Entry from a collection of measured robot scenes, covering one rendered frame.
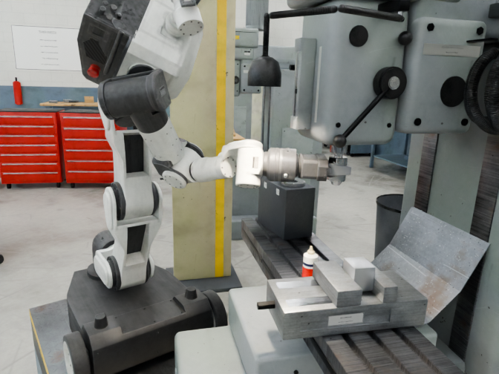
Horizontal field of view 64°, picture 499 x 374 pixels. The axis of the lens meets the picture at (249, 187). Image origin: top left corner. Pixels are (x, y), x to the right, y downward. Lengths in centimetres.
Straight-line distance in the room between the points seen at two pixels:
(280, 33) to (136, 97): 957
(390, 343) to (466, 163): 55
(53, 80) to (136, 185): 874
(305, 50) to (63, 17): 932
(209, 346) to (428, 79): 91
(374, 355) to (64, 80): 957
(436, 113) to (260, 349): 70
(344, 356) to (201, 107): 205
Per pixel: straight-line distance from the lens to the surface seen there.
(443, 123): 105
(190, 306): 161
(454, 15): 106
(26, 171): 586
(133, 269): 166
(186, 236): 286
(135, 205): 147
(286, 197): 137
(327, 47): 93
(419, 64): 100
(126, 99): 102
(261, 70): 84
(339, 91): 92
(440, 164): 132
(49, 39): 1015
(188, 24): 107
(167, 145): 112
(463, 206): 126
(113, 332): 152
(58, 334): 194
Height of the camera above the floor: 145
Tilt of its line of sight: 15 degrees down
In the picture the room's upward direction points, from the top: 2 degrees clockwise
